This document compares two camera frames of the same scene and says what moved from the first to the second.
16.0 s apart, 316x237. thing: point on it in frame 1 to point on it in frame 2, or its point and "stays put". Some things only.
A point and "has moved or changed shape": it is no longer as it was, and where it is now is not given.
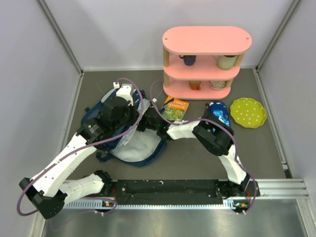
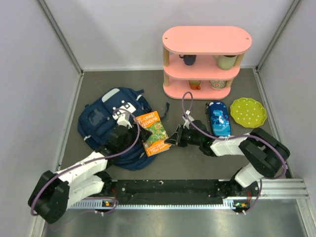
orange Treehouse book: (174, 109) to (155, 143)
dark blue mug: (188, 59) stays put
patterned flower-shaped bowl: (218, 84) stays put
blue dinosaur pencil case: (218, 109) stays put
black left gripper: (135, 114) to (145, 135)
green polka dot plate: (248, 112) stays put
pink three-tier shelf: (200, 62) stays put
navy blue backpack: (140, 148) has moved or changed shape
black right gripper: (140, 128) to (176, 138)
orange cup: (195, 85) stays put
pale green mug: (225, 62) stays put
